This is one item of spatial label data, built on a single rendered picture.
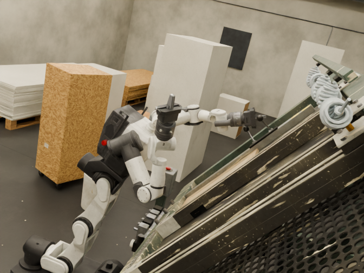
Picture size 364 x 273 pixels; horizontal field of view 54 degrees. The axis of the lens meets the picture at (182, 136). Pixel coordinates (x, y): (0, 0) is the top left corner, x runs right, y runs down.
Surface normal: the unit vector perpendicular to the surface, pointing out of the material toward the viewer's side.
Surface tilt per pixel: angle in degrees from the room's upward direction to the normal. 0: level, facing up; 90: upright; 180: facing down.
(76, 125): 90
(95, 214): 90
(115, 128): 90
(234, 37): 90
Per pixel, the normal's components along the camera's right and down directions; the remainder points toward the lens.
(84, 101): 0.76, 0.36
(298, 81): -0.37, 0.22
